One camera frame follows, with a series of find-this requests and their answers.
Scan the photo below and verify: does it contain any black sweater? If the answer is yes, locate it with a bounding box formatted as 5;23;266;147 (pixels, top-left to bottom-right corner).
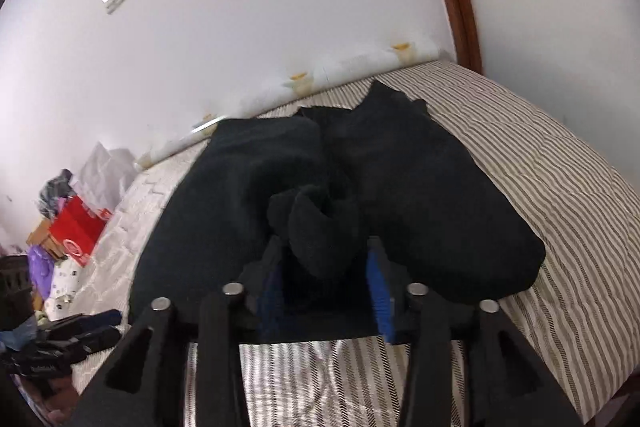
129;79;546;345

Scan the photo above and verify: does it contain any red paper bag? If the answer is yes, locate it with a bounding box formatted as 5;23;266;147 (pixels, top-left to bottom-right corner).
48;196;115;268

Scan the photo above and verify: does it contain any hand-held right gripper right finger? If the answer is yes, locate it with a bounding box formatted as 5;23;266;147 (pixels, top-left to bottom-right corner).
365;239;583;427

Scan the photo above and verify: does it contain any white dotted cloth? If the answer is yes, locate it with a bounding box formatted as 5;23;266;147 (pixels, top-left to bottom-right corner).
45;257;86;320

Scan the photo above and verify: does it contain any black basket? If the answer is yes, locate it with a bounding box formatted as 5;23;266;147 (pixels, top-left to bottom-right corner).
0;254;33;318

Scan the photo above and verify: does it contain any wooden nightstand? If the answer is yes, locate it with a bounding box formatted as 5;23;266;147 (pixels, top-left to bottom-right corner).
26;219;63;260

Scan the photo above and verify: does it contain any dark checkered cloth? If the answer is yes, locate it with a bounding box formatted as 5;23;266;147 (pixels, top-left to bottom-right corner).
39;169;76;218

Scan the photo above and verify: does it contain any purple bag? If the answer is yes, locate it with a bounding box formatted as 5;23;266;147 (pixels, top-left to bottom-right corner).
27;244;58;303

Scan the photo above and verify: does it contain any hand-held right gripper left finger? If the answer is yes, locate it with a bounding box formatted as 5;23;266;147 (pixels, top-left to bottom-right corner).
70;234;286;427

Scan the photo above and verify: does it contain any white plastic bag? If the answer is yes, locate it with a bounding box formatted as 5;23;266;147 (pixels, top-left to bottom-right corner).
77;142;137;208

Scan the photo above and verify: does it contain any dark blue cloth pile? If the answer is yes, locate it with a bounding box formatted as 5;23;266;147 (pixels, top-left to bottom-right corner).
0;309;123;378

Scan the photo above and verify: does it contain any striped bed mattress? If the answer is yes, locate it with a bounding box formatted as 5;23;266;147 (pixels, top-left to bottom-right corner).
72;57;640;427

